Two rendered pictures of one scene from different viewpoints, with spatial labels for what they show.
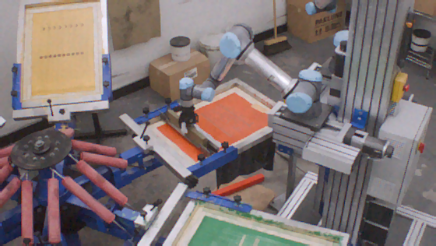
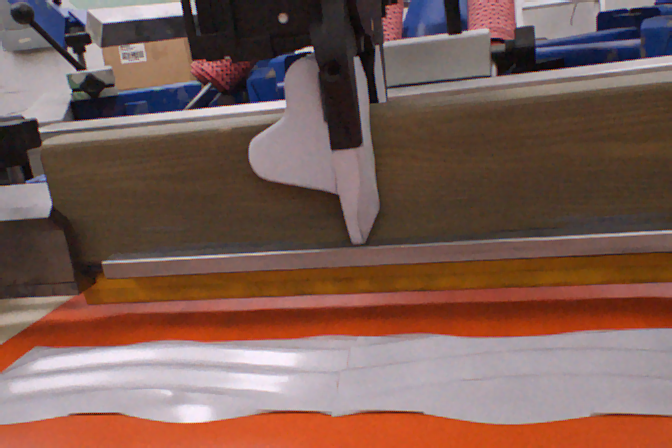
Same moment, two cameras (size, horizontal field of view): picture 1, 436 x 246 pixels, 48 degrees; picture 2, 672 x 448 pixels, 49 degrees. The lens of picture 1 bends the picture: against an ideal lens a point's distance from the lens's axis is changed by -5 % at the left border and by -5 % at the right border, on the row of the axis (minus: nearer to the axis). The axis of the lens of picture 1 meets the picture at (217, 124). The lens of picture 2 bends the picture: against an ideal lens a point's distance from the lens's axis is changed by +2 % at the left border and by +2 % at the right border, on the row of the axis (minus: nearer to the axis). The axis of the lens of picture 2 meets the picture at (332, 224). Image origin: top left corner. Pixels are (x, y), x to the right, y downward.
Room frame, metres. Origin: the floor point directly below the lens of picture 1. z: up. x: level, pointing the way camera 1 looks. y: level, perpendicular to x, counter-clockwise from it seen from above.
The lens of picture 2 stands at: (2.64, -0.07, 1.10)
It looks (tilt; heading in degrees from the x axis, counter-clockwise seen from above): 16 degrees down; 141
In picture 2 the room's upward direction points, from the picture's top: 8 degrees counter-clockwise
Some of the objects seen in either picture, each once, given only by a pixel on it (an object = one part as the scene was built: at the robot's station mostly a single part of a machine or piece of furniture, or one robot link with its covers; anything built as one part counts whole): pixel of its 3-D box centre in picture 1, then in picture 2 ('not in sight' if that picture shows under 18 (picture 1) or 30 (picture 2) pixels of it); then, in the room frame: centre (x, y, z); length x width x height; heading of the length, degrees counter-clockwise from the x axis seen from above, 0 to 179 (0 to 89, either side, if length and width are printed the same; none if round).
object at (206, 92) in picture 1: (204, 91); not in sight; (2.32, 0.06, 1.30); 0.11 x 0.11 x 0.08; 64
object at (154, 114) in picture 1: (158, 115); not in sight; (2.58, 0.36, 0.97); 0.30 x 0.05 x 0.07; 127
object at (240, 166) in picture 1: (243, 156); not in sight; (2.38, -0.15, 0.79); 0.46 x 0.09 x 0.33; 127
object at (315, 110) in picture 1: (307, 102); not in sight; (2.19, -0.47, 1.31); 0.15 x 0.15 x 0.10
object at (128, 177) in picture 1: (157, 162); not in sight; (2.24, 0.35, 0.89); 1.24 x 0.06 x 0.06; 127
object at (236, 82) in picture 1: (216, 121); not in sight; (2.50, 0.00, 0.97); 0.79 x 0.58 x 0.04; 127
